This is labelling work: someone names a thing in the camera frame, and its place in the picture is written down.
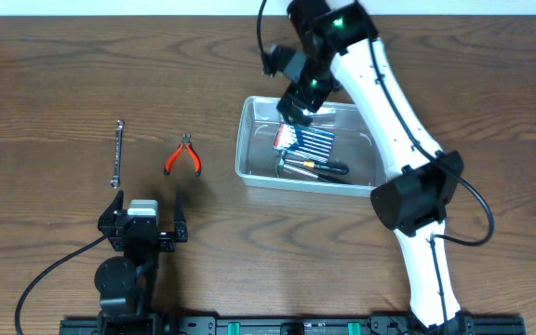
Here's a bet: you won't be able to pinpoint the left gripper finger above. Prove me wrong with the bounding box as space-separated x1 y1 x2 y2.
173 194 187 231
100 190 124 223

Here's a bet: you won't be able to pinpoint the precision screwdriver set case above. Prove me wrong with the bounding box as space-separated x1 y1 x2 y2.
274 123 335 163

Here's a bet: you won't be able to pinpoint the yellow black screwdriver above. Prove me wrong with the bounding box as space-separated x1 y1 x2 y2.
284 158 349 175

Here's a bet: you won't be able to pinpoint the claw hammer black handle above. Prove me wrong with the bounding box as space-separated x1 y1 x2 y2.
274 157 351 184

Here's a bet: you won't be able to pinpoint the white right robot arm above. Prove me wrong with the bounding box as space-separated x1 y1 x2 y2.
262 1 463 334

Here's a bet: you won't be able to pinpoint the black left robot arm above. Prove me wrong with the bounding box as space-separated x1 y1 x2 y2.
94 191 188 316

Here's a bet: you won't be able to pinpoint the clear plastic container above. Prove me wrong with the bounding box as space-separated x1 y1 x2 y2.
235 96 387 197

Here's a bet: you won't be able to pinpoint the silver combination wrench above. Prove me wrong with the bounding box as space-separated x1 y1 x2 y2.
110 119 125 189

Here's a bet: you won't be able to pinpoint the orange handled pliers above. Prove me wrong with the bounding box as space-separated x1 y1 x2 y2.
163 132 203 178

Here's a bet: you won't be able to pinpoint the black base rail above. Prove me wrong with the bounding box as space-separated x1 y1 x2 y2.
59 314 527 335

